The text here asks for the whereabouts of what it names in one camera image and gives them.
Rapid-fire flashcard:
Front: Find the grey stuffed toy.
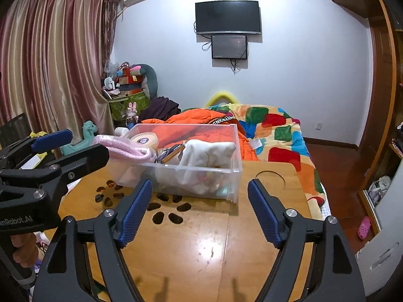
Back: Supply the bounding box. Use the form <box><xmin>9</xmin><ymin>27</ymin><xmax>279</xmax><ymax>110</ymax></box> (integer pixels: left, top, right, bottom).
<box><xmin>139</xmin><ymin>64</ymin><xmax>158</xmax><ymax>100</ymax></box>

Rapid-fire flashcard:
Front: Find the teal rocking horse toy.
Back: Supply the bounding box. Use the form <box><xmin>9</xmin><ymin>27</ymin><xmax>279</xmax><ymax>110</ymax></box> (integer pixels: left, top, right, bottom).
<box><xmin>59</xmin><ymin>119</ymin><xmax>99</xmax><ymax>157</ymax></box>

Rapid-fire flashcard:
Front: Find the orange puffer jacket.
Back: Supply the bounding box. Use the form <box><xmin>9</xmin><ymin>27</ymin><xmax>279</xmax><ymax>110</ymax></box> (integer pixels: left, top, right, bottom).
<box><xmin>141</xmin><ymin>108</ymin><xmax>259</xmax><ymax>162</ymax></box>

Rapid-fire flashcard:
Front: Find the black chair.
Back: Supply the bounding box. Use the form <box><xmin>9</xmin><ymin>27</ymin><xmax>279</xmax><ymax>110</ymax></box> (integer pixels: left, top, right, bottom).
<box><xmin>0</xmin><ymin>112</ymin><xmax>31</xmax><ymax>148</ymax></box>

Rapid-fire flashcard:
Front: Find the cream jar purple label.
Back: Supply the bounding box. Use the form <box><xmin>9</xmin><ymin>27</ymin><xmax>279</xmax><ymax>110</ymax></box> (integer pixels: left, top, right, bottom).
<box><xmin>130</xmin><ymin>132</ymin><xmax>159</xmax><ymax>150</ymax></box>

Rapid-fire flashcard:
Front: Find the white cup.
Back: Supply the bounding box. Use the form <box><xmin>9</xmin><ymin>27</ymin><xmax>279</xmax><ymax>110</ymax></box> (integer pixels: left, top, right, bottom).
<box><xmin>114</xmin><ymin>127</ymin><xmax>129</xmax><ymax>137</ymax></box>

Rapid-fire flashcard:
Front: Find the pink croc shoe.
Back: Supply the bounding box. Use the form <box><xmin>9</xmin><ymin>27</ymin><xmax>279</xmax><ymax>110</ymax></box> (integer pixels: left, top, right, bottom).
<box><xmin>357</xmin><ymin>216</ymin><xmax>371</xmax><ymax>241</ymax></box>

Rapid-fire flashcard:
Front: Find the white drawstring cloth bag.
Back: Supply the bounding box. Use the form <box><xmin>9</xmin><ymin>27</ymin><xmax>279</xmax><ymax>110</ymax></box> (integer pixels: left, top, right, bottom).
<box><xmin>155</xmin><ymin>139</ymin><xmax>236</xmax><ymax>196</ymax></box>

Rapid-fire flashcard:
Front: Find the clear plastic storage box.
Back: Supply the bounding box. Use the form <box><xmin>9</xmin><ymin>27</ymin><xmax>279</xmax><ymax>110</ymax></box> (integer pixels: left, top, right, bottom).
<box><xmin>107</xmin><ymin>123</ymin><xmax>243</xmax><ymax>203</ymax></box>

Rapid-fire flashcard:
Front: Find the pink bunny figurine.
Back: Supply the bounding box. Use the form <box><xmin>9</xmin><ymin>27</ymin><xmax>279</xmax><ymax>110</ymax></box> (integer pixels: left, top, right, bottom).
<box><xmin>126</xmin><ymin>102</ymin><xmax>139</xmax><ymax>130</ymax></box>

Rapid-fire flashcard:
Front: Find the small wall monitor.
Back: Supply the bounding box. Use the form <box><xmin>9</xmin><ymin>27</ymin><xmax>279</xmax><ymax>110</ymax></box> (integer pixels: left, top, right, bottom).
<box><xmin>211</xmin><ymin>34</ymin><xmax>248</xmax><ymax>60</ymax></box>

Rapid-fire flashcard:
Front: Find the yellow cloth on chair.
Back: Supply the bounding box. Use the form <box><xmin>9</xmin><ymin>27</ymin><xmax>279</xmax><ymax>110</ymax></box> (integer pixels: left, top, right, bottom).
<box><xmin>29</xmin><ymin>131</ymin><xmax>48</xmax><ymax>161</ymax></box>

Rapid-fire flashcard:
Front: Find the yellow foam headboard arch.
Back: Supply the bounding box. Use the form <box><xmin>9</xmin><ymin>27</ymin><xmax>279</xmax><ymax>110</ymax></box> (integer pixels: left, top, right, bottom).
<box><xmin>206</xmin><ymin>91</ymin><xmax>238</xmax><ymax>107</ymax></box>

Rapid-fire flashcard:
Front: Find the person left hand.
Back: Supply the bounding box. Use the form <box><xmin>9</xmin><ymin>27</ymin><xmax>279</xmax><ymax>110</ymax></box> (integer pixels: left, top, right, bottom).
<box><xmin>10</xmin><ymin>233</ymin><xmax>39</xmax><ymax>268</ymax></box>

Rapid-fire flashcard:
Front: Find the wooden wardrobe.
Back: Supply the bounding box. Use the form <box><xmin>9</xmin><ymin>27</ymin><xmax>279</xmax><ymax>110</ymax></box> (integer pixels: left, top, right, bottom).
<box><xmin>324</xmin><ymin>0</ymin><xmax>403</xmax><ymax>196</ymax></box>

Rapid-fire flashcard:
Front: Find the striped pink curtain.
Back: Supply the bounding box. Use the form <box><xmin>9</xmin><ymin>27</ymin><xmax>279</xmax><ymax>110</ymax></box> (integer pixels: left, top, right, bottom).
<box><xmin>1</xmin><ymin>0</ymin><xmax>120</xmax><ymax>139</ymax></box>

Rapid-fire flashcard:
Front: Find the pink knitted cloth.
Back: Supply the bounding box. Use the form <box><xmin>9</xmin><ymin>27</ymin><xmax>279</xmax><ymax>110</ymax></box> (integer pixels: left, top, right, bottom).
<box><xmin>92</xmin><ymin>134</ymin><xmax>156</xmax><ymax>163</ymax></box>

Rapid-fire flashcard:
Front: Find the colourful patchwork blanket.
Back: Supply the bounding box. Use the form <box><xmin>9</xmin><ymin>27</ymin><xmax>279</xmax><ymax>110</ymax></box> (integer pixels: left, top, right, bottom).
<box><xmin>209</xmin><ymin>103</ymin><xmax>331</xmax><ymax>219</ymax></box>

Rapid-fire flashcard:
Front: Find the green patterned storage box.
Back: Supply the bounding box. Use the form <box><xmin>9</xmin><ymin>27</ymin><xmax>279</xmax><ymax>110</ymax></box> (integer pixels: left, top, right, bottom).
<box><xmin>109</xmin><ymin>92</ymin><xmax>151</xmax><ymax>121</ymax></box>

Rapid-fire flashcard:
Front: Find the dark purple garment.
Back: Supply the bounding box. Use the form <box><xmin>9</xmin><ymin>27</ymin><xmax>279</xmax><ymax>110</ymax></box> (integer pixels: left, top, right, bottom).
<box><xmin>139</xmin><ymin>96</ymin><xmax>181</xmax><ymax>122</ymax></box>

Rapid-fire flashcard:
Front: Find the black wall television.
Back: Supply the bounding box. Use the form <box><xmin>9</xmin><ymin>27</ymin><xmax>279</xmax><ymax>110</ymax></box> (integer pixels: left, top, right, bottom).
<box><xmin>195</xmin><ymin>0</ymin><xmax>262</xmax><ymax>35</ymax></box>

